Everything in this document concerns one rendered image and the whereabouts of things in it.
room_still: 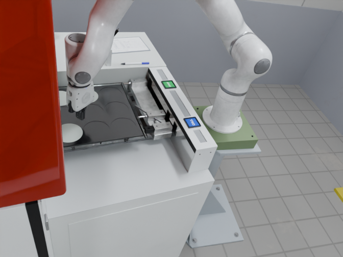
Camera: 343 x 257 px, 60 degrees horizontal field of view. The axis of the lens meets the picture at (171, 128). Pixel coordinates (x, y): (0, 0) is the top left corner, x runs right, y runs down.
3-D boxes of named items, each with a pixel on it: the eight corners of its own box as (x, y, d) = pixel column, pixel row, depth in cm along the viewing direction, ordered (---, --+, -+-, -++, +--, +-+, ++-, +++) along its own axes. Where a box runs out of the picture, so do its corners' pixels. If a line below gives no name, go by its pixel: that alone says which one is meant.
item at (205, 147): (188, 173, 120) (196, 150, 111) (145, 90, 155) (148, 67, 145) (208, 169, 124) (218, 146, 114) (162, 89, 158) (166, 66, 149)
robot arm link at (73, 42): (94, 81, 100) (90, 66, 106) (94, 46, 91) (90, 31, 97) (67, 82, 97) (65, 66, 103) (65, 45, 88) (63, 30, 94)
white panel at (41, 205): (45, 285, 82) (25, 205, 55) (26, 99, 133) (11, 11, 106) (57, 281, 83) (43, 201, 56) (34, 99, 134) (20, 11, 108)
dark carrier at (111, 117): (51, 149, 107) (51, 148, 106) (42, 91, 128) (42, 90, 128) (143, 136, 120) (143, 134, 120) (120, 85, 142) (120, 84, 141)
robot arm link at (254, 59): (239, 78, 134) (258, 28, 118) (260, 105, 122) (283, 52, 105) (215, 79, 130) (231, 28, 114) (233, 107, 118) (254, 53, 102)
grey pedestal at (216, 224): (220, 185, 225) (263, 99, 170) (243, 240, 195) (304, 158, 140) (154, 190, 210) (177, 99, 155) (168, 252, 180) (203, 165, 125)
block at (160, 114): (147, 121, 129) (148, 116, 127) (145, 116, 131) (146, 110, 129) (164, 119, 132) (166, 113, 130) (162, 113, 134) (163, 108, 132)
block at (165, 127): (153, 134, 124) (154, 129, 122) (151, 128, 126) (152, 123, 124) (171, 131, 127) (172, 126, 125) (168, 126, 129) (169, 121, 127)
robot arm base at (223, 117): (234, 106, 149) (245, 75, 137) (247, 133, 136) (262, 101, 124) (197, 106, 145) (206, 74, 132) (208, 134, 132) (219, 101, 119)
